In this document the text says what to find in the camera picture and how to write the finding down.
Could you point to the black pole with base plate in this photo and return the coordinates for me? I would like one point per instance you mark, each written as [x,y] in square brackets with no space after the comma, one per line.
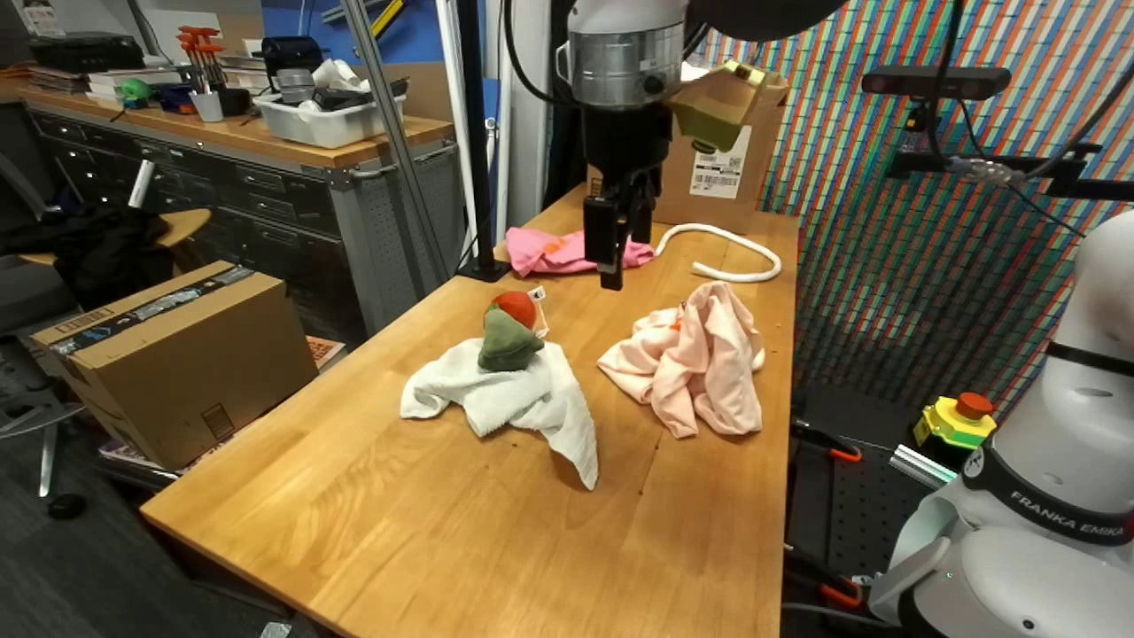
[479,143]

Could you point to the pink shirt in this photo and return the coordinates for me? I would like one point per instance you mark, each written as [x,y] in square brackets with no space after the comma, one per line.
[543,251]

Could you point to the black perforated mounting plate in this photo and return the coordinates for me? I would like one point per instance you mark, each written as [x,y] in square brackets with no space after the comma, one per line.
[852,508]

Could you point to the silver metal pole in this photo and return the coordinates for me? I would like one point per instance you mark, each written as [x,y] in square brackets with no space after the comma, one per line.
[396,127]

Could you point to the white terry towel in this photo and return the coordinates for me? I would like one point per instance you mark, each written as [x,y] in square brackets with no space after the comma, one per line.
[518,403]

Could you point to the white plastic bin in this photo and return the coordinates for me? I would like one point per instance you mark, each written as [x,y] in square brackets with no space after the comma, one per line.
[323,118]

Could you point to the orange hand tool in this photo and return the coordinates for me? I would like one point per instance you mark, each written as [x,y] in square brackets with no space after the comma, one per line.
[200,43]

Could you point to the wrist camera on tan mount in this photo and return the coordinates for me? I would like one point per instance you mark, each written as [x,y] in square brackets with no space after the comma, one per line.
[713,112]

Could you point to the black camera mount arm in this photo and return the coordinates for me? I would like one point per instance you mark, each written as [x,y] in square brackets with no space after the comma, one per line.
[1003,164]

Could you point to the black stereo camera bar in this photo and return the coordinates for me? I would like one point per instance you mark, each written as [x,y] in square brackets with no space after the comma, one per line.
[935,81]

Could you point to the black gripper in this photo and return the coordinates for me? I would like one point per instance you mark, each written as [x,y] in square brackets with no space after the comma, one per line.
[625,145]

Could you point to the brown cardboard box black tape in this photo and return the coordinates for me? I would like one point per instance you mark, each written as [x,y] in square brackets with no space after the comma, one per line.
[180,365]

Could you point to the black bag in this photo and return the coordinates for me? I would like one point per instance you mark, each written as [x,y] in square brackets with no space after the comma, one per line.
[113,265]

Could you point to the yellow red emergency stop button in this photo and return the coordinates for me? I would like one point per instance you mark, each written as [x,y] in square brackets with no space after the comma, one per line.
[954,420]

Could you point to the workbench with grey drawers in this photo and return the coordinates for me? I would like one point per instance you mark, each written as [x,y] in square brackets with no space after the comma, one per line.
[393,224]

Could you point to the peach shirt with orange print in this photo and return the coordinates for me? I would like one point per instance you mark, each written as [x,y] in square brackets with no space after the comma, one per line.
[695,365]

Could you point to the cardboard box with white label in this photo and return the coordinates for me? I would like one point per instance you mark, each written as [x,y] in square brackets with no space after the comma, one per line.
[720,179]

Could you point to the olive green cloth item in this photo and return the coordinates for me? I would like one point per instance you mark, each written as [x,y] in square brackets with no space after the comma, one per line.
[508,346]

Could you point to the black orange clamp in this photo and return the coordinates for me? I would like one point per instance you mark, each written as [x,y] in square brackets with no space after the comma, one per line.
[826,586]
[826,444]

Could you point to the small green object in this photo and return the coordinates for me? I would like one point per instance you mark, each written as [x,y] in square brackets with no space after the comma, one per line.
[133,93]

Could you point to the flat black case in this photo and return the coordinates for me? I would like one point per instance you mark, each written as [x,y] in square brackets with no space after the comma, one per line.
[89,54]

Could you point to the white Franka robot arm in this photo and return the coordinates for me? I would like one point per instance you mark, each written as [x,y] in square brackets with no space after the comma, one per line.
[1064,534]

